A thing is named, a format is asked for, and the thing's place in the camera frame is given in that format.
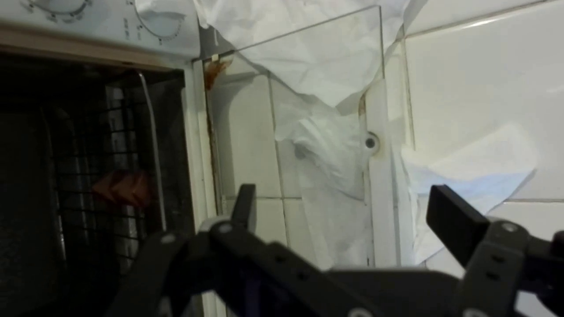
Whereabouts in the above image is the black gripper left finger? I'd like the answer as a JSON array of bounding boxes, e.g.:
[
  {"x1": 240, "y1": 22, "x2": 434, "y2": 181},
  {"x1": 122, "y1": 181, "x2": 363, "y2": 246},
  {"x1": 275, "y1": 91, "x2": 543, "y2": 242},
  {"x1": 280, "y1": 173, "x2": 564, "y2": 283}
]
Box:
[{"x1": 104, "y1": 182, "x2": 377, "y2": 317}]

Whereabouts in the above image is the translucent white plastic bag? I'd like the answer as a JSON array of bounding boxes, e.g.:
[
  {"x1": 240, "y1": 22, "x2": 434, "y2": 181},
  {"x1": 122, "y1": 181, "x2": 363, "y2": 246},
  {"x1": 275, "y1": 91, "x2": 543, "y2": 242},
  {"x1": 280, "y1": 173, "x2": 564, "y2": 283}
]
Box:
[{"x1": 192, "y1": 0, "x2": 427, "y2": 267}]

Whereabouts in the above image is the white oven knob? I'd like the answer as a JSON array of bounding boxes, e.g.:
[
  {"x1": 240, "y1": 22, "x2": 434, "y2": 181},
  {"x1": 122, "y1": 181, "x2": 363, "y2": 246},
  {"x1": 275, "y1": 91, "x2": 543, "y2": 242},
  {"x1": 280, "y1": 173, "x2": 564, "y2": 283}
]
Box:
[
  {"x1": 20, "y1": 0, "x2": 95, "y2": 24},
  {"x1": 129, "y1": 0, "x2": 189, "y2": 43}
]

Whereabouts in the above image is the white toaster oven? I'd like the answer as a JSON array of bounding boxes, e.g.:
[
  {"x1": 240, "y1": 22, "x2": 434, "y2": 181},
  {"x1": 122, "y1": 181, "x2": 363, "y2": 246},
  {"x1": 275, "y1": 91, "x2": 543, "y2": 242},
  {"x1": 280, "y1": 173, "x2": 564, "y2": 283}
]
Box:
[{"x1": 0, "y1": 0, "x2": 221, "y2": 317}]

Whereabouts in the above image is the orange food piece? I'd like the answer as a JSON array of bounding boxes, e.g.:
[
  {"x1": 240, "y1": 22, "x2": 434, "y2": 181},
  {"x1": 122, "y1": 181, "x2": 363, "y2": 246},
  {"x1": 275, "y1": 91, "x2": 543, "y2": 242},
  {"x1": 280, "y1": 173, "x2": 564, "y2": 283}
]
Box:
[{"x1": 92, "y1": 166, "x2": 157, "y2": 212}]

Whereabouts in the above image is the crumpled white paper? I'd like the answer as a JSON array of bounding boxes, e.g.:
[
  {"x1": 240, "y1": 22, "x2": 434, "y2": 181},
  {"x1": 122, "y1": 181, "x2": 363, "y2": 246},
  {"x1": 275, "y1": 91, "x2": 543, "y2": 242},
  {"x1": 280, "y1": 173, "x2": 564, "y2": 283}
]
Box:
[{"x1": 399, "y1": 122, "x2": 541, "y2": 267}]

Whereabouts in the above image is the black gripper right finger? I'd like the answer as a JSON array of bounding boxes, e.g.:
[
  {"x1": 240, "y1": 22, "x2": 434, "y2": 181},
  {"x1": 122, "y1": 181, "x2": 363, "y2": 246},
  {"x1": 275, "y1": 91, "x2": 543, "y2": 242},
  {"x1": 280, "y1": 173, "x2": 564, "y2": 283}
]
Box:
[{"x1": 425, "y1": 182, "x2": 564, "y2": 317}]

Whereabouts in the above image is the wire oven rack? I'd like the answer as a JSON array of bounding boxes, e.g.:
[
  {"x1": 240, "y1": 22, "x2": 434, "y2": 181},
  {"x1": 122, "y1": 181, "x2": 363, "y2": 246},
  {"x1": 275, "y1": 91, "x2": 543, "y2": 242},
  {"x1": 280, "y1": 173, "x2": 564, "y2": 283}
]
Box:
[{"x1": 39, "y1": 68, "x2": 191, "y2": 277}]

